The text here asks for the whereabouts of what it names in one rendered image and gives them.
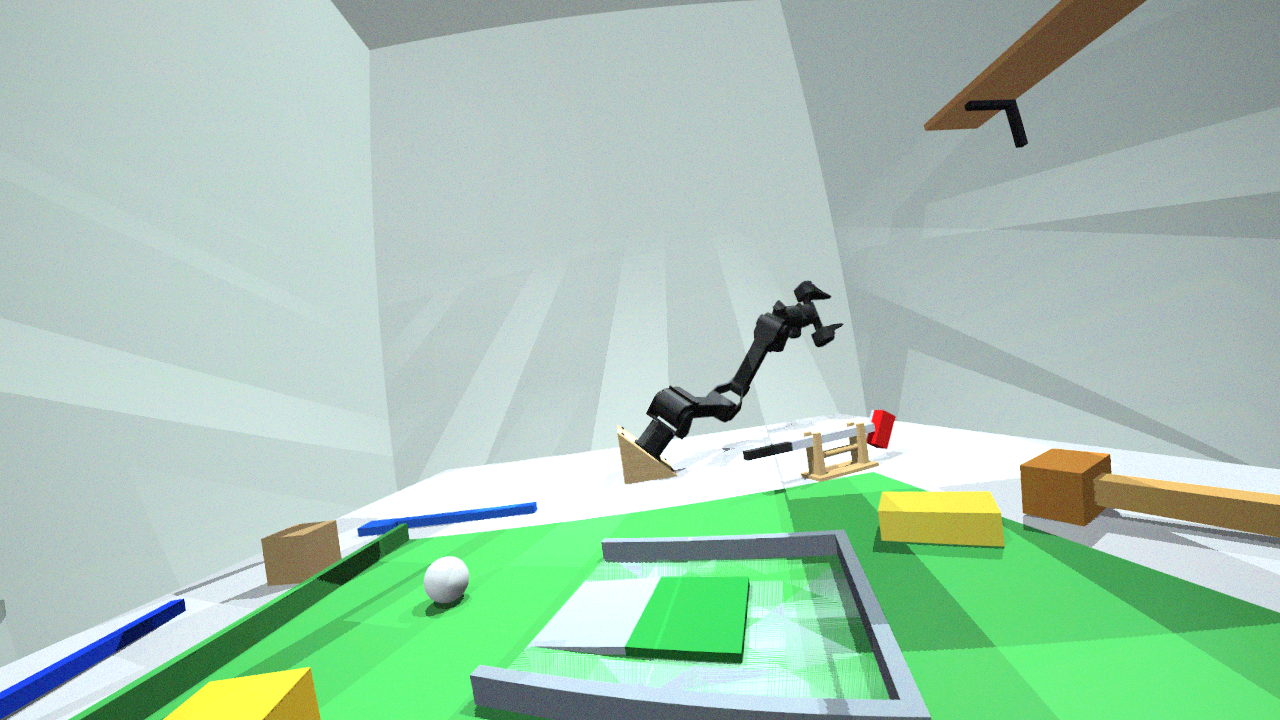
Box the red putter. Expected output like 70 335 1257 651
742 410 895 461

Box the white golf ball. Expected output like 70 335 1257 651
422 556 470 603

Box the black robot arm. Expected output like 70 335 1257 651
634 300 805 461

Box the orange mallet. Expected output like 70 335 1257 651
1019 448 1280 537

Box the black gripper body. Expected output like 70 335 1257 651
792 281 835 347

